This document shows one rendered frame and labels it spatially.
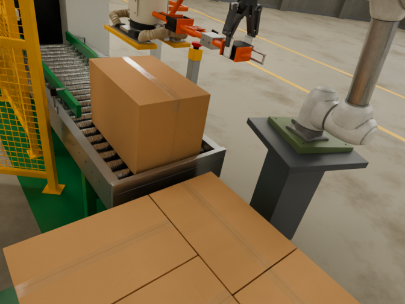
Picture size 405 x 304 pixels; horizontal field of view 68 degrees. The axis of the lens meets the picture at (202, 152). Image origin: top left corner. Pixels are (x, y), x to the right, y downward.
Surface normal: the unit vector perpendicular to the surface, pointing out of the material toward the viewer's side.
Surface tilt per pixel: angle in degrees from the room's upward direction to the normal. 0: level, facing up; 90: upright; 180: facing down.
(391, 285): 0
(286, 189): 90
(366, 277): 0
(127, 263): 0
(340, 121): 98
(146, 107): 90
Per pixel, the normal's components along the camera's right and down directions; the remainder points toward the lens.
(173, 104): 0.59, 0.53
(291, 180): 0.29, 0.58
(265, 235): 0.16, -0.82
